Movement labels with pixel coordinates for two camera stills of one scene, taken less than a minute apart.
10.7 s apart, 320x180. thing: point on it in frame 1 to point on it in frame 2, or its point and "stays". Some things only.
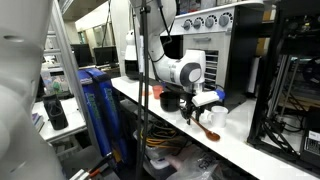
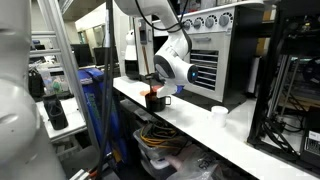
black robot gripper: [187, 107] to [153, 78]
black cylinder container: [55, 112] stays
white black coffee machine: [131, 66] stays
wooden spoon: [209, 134] to [147, 71]
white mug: [218, 116] stays
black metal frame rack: [286, 122] stays
